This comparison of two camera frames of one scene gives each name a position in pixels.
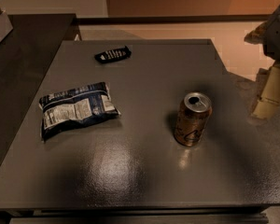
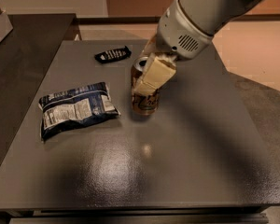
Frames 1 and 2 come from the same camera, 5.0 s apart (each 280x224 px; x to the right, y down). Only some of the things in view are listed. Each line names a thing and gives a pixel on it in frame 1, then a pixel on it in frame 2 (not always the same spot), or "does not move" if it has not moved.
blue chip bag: (84, 105) does not move
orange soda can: (192, 117) → (143, 105)
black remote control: (113, 55) does not move
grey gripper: (277, 36) → (178, 32)
